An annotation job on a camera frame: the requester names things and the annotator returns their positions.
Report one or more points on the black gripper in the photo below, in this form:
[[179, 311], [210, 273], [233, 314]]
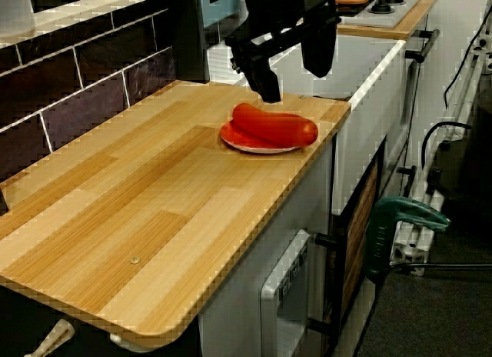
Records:
[[284, 22]]

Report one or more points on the red toy sausage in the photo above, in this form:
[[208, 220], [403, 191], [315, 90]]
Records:
[[276, 126]]

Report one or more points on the red round plate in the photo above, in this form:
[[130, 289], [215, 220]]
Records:
[[232, 135]]

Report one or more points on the black burner grate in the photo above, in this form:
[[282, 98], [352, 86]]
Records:
[[363, 9]]

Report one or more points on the white toy sink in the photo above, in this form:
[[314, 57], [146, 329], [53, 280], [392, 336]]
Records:
[[376, 114]]

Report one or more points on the grey toy stove top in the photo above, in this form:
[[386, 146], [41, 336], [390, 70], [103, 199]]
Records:
[[384, 20]]

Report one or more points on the tall dark cabinet column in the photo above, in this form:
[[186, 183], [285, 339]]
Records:
[[190, 34]]

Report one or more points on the wooden slat cabinet door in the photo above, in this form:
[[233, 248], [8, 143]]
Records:
[[359, 226]]

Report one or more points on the green clamp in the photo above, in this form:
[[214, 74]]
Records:
[[384, 226]]

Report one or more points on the dark tile backsplash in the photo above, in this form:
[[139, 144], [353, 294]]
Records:
[[96, 64]]

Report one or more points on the white shelf ledge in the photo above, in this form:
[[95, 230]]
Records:
[[77, 14]]

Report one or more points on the white toy ice dispenser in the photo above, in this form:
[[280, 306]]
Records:
[[269, 295]]

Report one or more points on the countertop screw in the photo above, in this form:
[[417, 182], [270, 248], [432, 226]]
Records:
[[134, 260]]

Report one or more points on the white shelf container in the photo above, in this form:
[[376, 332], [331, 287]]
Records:
[[15, 11]]

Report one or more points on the aluminium frame rail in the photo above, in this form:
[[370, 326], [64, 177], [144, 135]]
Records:
[[461, 103]]

